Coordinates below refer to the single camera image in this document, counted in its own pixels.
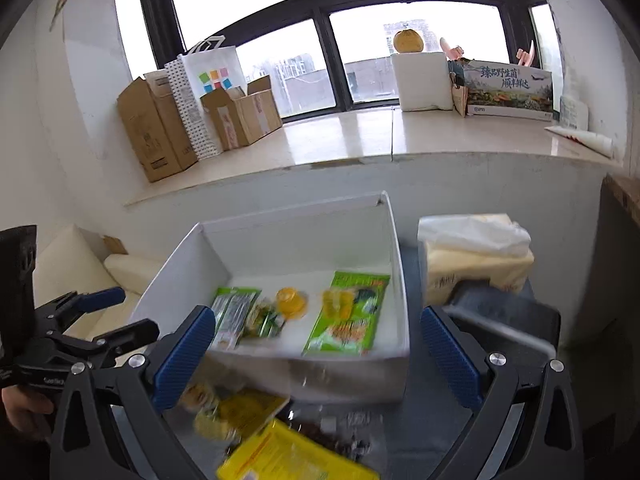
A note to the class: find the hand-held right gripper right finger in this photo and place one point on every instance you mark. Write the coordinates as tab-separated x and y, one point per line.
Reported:
450	355

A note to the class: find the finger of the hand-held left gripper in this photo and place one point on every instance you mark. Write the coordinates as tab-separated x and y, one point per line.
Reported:
130	334
97	299

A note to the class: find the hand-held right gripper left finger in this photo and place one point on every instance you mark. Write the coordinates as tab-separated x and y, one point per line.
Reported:
182	355

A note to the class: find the orange lid jelly cup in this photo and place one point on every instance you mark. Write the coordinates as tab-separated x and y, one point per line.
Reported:
200	396

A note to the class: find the long green snack packet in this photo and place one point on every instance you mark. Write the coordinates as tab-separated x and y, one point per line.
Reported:
232	315

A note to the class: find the yellow snack packet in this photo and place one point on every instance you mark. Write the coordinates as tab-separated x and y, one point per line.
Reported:
295	455
245	410

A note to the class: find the green triangular snack packet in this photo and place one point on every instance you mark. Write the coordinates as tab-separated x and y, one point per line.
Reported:
265	322

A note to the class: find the green cartoon snack packet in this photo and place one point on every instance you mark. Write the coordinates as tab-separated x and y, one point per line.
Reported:
350	335

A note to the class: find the yellow jelly cup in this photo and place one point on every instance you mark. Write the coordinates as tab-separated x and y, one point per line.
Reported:
292	302

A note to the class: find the dark green gold packet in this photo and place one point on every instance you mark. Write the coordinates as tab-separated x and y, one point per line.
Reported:
330	430

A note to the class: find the white storage box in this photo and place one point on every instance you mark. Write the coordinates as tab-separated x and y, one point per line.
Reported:
300	255

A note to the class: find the person's left hand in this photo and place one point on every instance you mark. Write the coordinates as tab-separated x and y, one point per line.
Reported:
22	412

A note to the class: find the cream sofa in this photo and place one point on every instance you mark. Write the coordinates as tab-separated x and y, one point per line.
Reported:
65	270

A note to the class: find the cardboard scrap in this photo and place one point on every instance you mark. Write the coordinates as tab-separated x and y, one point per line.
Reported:
116	245

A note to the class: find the tissue pack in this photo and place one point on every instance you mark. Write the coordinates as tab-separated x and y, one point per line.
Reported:
470	265

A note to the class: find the large cardboard box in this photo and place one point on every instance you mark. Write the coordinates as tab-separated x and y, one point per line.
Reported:
150	135

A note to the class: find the small pink-label cardboard box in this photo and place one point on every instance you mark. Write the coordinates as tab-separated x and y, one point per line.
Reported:
222	120

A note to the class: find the dotted paper bag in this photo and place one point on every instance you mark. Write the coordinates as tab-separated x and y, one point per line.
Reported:
200	100

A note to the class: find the brown speckled shelf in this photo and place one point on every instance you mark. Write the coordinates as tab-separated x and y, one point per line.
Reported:
625	200

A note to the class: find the stone windowsill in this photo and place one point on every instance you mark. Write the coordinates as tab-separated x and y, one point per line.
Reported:
350	135

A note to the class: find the open small cardboard box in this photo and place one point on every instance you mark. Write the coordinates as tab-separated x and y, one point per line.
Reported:
262	112

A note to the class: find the white tube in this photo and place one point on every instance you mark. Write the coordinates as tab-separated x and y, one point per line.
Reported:
580	141

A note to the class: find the small brown paper bag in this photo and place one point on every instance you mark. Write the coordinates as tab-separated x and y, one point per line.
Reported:
457	95

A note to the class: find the printed landscape carton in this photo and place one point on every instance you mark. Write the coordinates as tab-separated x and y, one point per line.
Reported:
507	90

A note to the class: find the white packet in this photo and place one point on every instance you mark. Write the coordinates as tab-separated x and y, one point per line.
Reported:
574	112

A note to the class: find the white foam box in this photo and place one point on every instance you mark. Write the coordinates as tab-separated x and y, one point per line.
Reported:
422	82

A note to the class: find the pink toy figure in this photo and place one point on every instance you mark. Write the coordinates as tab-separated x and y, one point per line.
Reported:
452	50
527	55

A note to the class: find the yellow pomelo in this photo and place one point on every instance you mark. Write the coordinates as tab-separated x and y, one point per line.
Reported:
408	41

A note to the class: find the black window frame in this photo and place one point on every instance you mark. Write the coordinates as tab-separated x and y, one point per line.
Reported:
322	45

